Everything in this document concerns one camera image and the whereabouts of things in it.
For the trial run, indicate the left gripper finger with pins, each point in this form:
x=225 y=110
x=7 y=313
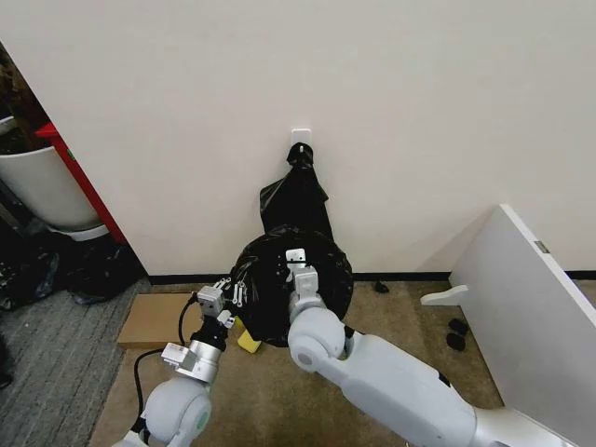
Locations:
x=238 y=294
x=222 y=284

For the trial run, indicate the black garbage bag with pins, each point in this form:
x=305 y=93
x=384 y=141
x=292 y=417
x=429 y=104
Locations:
x=298 y=223

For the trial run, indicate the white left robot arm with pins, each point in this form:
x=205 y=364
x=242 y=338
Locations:
x=179 y=410

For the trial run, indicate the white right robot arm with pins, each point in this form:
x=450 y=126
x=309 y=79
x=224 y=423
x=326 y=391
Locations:
x=372 y=368

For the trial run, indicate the yellow trash bin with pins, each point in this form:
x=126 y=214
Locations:
x=248 y=341

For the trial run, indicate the black baseboard strip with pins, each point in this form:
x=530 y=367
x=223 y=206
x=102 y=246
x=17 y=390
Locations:
x=195 y=279

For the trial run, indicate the flat brown cardboard sheet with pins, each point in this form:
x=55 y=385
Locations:
x=156 y=321

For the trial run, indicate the small black floor object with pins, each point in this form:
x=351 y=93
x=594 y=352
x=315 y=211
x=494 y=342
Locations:
x=382 y=286
x=455 y=341
x=457 y=325

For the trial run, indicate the white pot saucer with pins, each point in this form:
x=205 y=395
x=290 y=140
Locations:
x=86 y=231

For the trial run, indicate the pile of black bags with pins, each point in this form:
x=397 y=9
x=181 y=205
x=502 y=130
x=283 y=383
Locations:
x=70 y=274

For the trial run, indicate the large white plant pot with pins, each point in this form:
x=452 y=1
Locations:
x=51 y=186

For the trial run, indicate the white leaning board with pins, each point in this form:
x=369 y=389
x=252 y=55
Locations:
x=521 y=316

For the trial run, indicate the dark potted plant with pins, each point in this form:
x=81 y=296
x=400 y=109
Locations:
x=18 y=107

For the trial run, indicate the white robot torso shell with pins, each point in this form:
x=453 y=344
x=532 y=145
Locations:
x=517 y=426

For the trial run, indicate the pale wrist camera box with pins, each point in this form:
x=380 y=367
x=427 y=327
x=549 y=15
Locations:
x=295 y=256
x=210 y=300

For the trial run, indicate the white wall hook plate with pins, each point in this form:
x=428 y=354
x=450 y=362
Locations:
x=301 y=135

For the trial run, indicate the white board foot bracket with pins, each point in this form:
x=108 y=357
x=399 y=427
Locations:
x=444 y=295

